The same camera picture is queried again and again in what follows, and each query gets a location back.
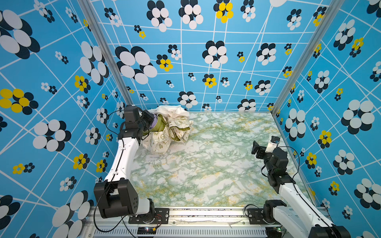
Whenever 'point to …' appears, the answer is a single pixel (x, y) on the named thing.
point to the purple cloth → (154, 122)
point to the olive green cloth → (178, 128)
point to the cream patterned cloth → (159, 141)
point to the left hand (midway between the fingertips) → (154, 111)
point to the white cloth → (171, 111)
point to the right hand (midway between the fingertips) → (264, 143)
